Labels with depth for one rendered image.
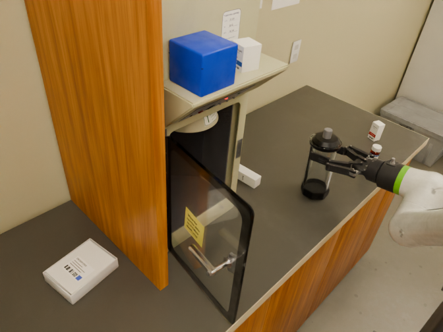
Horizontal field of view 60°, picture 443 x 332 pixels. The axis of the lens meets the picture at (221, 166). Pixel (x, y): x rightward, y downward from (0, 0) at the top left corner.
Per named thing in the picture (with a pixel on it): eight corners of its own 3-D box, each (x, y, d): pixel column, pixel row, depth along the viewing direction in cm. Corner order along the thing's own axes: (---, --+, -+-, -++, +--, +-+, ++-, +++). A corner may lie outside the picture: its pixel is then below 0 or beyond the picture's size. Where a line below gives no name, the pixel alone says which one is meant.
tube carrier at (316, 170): (294, 188, 142) (303, 139, 129) (310, 176, 148) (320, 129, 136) (319, 202, 136) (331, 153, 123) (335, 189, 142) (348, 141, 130)
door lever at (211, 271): (206, 242, 89) (206, 234, 87) (231, 269, 83) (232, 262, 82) (186, 252, 86) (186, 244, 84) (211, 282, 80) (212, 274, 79)
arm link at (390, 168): (389, 200, 116) (402, 187, 122) (397, 168, 110) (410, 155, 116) (371, 193, 120) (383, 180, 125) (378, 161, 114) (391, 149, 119)
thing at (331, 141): (306, 145, 131) (308, 128, 127) (320, 136, 136) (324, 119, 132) (329, 156, 126) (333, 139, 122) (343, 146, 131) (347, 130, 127)
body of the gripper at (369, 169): (389, 157, 120) (362, 147, 126) (377, 168, 115) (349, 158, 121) (385, 176, 124) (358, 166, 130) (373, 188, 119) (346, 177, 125)
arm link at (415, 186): (457, 188, 113) (459, 172, 104) (438, 224, 111) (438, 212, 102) (409, 172, 121) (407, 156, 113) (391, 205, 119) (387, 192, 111)
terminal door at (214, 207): (169, 246, 112) (166, 132, 87) (235, 326, 94) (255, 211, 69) (166, 248, 111) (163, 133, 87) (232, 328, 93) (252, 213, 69)
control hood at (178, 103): (156, 124, 86) (155, 83, 80) (250, 84, 105) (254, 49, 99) (190, 146, 80) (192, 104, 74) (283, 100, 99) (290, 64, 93)
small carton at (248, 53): (229, 64, 90) (231, 39, 86) (246, 61, 92) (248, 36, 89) (241, 73, 87) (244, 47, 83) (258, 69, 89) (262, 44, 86)
